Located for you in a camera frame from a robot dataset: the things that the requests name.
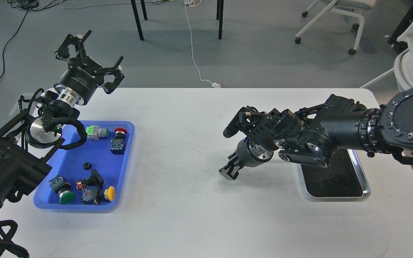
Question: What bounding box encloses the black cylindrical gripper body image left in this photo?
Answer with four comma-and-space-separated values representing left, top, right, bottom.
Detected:
54, 57, 104, 105

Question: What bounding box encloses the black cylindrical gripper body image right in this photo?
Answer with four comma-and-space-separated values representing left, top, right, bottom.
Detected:
236, 138, 274, 169

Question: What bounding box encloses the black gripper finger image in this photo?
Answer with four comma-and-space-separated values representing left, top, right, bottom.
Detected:
55, 30, 92, 64
97, 56, 125, 94

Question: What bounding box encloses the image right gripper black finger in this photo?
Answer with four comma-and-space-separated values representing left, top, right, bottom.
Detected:
227, 163, 241, 180
219, 153, 239, 177

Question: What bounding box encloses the small black gear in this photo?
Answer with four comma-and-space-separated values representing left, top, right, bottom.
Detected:
82, 162, 92, 170

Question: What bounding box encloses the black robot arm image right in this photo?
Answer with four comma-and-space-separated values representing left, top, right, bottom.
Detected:
219, 88, 413, 180

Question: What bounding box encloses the blue plastic tray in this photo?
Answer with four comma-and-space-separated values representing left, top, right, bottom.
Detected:
34, 121, 136, 211

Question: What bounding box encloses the silver metal tray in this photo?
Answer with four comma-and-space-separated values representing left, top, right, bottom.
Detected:
300, 149, 371, 201

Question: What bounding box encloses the red emergency stop button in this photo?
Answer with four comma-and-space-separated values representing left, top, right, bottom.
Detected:
110, 127, 128, 155

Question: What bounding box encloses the black table leg left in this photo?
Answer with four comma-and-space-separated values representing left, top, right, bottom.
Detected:
130, 0, 148, 41

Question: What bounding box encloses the black table leg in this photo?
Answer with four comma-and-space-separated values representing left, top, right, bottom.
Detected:
130, 0, 148, 41
216, 0, 224, 40

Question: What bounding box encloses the yellow mushroom push button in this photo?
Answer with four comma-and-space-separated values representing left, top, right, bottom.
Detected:
81, 186, 116, 205

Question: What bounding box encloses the green mushroom push button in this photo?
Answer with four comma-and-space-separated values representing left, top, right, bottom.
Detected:
49, 175, 75, 205

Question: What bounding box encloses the black table leg right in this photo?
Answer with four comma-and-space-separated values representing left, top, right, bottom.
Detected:
216, 0, 224, 40

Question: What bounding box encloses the white office chair base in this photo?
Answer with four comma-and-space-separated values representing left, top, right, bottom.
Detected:
294, 0, 377, 55

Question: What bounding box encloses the green white push button switch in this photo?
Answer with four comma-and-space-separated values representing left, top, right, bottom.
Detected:
85, 125, 109, 140

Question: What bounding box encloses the black selector switch red tip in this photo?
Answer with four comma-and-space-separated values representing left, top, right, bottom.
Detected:
75, 169, 104, 190

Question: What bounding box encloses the white cable on floor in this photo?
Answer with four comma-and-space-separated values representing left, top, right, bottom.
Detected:
184, 0, 222, 89

